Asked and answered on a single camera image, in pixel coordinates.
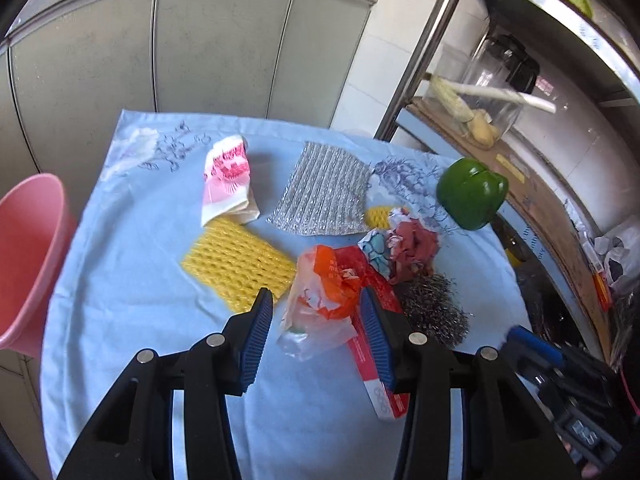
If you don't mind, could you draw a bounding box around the light blue floral tablecloth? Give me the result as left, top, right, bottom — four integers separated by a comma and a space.
40, 110, 528, 479

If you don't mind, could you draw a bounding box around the white leek stalk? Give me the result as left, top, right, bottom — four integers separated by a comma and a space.
423, 73, 556, 114

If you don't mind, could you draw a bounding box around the person's right hand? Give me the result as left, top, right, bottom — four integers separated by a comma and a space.
563, 441, 601, 479

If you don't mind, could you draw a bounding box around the steel shelf rack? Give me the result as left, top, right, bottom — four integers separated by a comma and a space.
376, 0, 639, 360

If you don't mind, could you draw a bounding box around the pink white paper packet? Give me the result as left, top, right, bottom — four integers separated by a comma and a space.
201, 134, 260, 228

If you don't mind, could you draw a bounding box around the grey kitchen cabinet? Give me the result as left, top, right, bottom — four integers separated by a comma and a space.
1, 0, 378, 207

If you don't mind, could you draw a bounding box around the red cardboard box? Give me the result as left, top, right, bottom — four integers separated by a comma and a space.
335, 246, 409, 422

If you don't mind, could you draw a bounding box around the green bell pepper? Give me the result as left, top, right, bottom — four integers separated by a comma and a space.
436, 158, 509, 231

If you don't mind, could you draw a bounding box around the silver mesh dish cloth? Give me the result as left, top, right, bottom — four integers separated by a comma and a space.
268, 142, 371, 236

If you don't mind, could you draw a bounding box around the pink plastic trash bucket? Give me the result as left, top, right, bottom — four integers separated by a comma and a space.
1, 174, 76, 359

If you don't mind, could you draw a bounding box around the black blender jug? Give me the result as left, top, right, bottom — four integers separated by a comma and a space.
485, 34, 540, 94

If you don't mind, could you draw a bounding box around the ginger root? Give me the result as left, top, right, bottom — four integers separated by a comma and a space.
466, 110, 501, 150

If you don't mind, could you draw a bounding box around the clear glass container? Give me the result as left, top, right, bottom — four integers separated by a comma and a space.
423, 40, 525, 148

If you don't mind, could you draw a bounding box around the steel wool scrubber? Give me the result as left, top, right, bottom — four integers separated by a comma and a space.
394, 273, 469, 348

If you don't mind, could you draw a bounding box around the small yellow foam piece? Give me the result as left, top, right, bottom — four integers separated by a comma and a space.
364, 206, 394, 230

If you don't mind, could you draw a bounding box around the orange clear plastic bag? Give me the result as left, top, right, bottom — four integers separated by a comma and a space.
278, 245, 362, 362

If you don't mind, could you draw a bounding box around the yellow foam fruit net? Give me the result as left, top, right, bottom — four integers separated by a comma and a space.
181, 217, 296, 314

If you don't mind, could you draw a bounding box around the colourful paper ball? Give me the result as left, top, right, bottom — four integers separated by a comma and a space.
358, 207, 439, 285

